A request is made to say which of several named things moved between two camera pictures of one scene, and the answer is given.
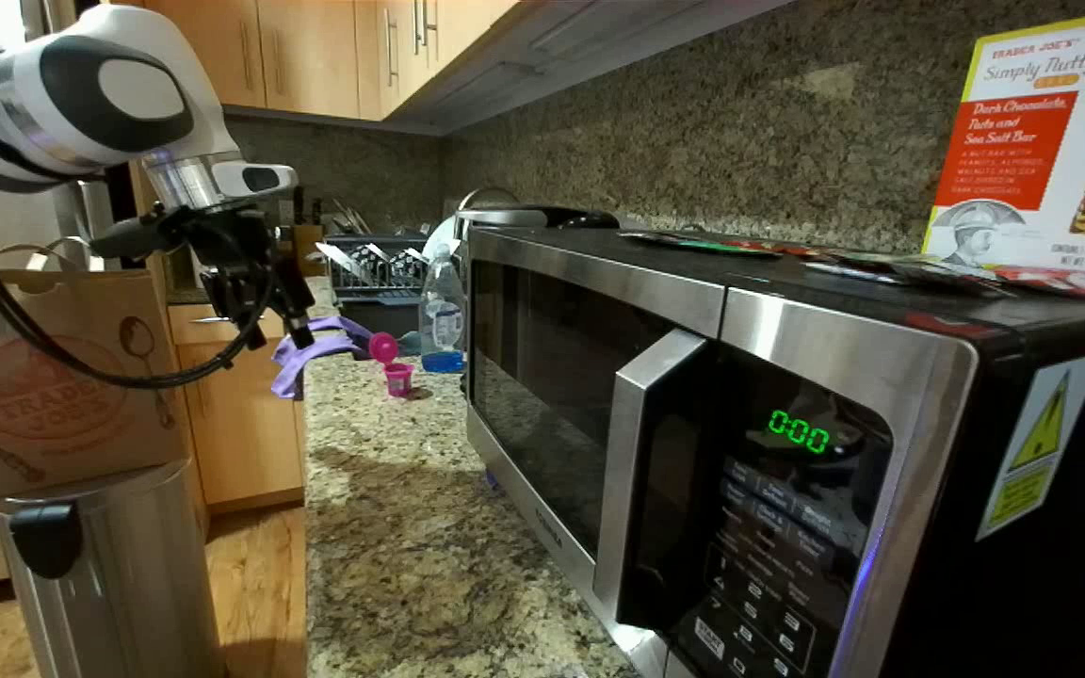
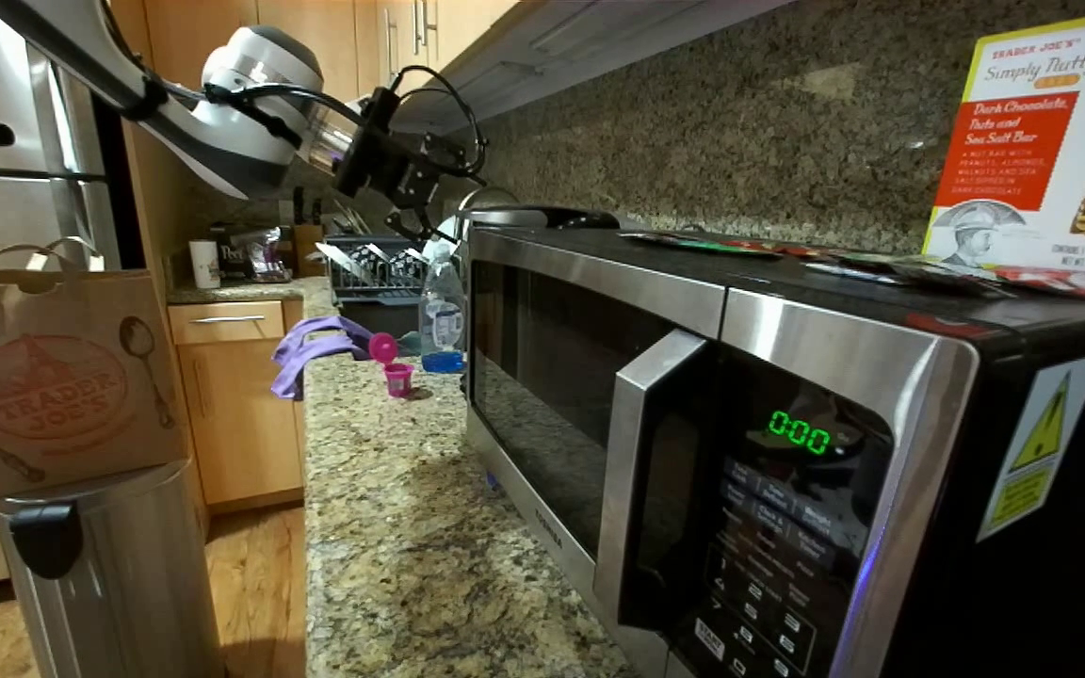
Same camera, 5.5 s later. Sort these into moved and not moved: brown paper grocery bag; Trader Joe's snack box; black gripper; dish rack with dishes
Moved: black gripper
Not moved: dish rack with dishes; brown paper grocery bag; Trader Joe's snack box
